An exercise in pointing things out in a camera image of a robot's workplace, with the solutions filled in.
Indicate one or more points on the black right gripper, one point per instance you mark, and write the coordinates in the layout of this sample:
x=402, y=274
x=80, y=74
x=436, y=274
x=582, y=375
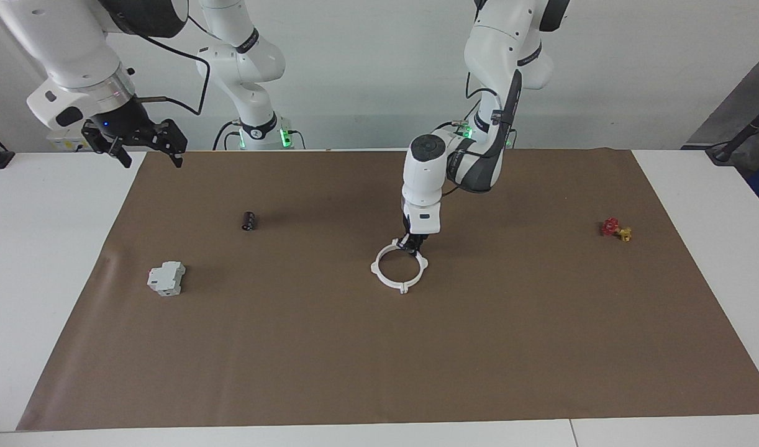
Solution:
x=131, y=130

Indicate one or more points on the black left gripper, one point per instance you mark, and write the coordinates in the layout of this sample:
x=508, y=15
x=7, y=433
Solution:
x=415, y=239

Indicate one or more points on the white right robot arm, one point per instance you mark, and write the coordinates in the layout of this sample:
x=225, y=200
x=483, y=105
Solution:
x=63, y=49

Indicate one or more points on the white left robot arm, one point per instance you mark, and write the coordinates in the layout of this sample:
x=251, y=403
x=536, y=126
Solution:
x=497, y=37

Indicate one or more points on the brown table mat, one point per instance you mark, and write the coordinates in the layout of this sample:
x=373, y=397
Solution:
x=379, y=360

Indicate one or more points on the black cylindrical capacitor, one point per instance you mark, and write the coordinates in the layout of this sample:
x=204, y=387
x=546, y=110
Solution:
x=249, y=221

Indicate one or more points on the white circuit breaker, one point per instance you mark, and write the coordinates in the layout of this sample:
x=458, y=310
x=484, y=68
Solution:
x=165, y=279

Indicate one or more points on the black stand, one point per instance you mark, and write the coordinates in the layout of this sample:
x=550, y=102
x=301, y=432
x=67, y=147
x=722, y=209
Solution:
x=724, y=152

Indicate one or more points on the white wall socket box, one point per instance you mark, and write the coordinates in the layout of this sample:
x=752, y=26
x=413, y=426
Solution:
x=66, y=144

